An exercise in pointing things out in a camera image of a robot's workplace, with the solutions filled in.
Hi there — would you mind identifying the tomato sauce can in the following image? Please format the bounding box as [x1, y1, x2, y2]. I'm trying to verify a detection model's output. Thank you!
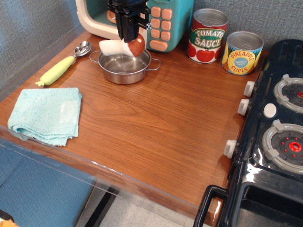
[187, 8, 229, 63]

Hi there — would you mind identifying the pineapple slices can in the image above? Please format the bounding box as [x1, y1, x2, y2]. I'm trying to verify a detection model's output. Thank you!
[222, 31, 264, 75]

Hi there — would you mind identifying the spoon with green handle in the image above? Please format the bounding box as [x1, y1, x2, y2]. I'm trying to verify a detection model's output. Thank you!
[35, 41, 91, 87]

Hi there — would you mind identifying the light blue folded cloth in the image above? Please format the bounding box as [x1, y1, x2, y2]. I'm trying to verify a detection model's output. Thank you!
[8, 87, 82, 146]

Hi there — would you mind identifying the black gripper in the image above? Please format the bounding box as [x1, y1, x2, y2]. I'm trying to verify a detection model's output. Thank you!
[107, 0, 151, 43]

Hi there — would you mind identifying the small metal pot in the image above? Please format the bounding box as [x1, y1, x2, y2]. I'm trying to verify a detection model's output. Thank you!
[89, 50, 161, 85]

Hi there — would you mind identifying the orange plush object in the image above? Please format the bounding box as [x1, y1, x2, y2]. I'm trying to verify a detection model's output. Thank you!
[0, 220, 18, 227]

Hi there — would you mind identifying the teal toy microwave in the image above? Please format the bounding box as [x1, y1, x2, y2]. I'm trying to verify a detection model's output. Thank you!
[75, 0, 194, 52]

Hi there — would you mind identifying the orange microwave plate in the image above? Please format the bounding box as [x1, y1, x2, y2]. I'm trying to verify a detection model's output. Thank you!
[107, 10, 116, 24]

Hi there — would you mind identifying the plush brown white mushroom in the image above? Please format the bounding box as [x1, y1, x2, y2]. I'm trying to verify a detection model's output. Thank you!
[99, 34, 145, 57]

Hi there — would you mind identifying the clear acrylic table guard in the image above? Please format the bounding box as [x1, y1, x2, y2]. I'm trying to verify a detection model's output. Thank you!
[0, 127, 195, 227]

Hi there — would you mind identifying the black toy stove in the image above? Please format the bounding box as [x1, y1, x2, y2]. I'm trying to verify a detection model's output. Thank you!
[194, 39, 303, 227]

